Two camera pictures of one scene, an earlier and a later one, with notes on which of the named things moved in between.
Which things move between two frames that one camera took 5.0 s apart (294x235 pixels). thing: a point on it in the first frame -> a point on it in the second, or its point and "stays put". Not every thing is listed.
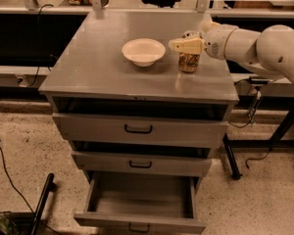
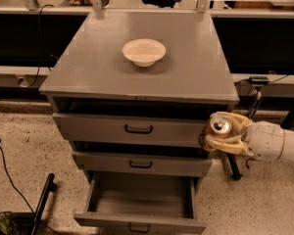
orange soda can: (188, 62) -> (218, 125)
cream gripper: (218, 41) -> (265, 140)
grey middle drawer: (95, 162) stays put
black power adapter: (258, 79) stays put
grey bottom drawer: (141, 203) stays put
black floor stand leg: (42, 205) stays put
